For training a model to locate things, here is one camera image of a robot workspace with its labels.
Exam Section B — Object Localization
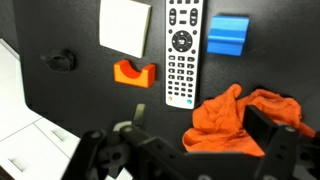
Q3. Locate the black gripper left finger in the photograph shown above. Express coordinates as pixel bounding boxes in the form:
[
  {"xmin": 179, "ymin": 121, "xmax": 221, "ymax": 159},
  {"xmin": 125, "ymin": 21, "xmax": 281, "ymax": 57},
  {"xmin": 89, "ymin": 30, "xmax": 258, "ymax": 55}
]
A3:
[{"xmin": 62, "ymin": 103, "xmax": 188, "ymax": 180}]

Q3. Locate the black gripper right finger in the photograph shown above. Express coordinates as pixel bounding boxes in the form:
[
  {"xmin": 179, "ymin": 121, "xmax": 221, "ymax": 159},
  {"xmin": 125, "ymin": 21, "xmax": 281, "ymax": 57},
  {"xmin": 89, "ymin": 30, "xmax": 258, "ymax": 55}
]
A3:
[{"xmin": 242, "ymin": 104, "xmax": 320, "ymax": 180}]

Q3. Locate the blue star block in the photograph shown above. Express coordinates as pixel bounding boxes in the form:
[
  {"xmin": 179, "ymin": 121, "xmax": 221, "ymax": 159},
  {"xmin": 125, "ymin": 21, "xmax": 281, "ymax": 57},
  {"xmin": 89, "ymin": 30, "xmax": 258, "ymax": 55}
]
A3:
[{"xmin": 206, "ymin": 14, "xmax": 250, "ymax": 57}]

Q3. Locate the orange cloth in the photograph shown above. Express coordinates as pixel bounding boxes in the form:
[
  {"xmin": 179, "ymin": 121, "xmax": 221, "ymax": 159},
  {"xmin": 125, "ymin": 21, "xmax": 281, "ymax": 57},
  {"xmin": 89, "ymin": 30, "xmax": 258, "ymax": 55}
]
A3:
[{"xmin": 181, "ymin": 83, "xmax": 317, "ymax": 158}]

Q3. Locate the white remote control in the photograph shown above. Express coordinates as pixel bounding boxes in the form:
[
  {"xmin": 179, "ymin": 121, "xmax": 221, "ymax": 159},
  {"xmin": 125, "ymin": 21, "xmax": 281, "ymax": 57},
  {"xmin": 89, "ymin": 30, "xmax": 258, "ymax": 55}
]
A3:
[{"xmin": 164, "ymin": 0, "xmax": 205, "ymax": 110}]

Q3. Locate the white drawer cabinet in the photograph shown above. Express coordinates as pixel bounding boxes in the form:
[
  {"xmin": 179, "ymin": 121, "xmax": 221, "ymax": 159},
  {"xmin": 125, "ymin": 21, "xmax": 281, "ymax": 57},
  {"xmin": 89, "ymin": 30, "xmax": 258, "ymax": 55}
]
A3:
[{"xmin": 0, "ymin": 38, "xmax": 134, "ymax": 180}]

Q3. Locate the black round cap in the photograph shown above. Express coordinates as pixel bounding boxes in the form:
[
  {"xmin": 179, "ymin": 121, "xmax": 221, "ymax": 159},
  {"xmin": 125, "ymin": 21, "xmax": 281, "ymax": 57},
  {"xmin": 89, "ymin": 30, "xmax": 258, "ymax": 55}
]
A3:
[{"xmin": 39, "ymin": 49, "xmax": 77, "ymax": 73}]

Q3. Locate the white notepad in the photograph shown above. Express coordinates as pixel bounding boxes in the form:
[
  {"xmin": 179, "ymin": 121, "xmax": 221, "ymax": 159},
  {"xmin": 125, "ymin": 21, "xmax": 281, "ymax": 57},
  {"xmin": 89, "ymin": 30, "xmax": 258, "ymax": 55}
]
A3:
[{"xmin": 98, "ymin": 0, "xmax": 152, "ymax": 59}]

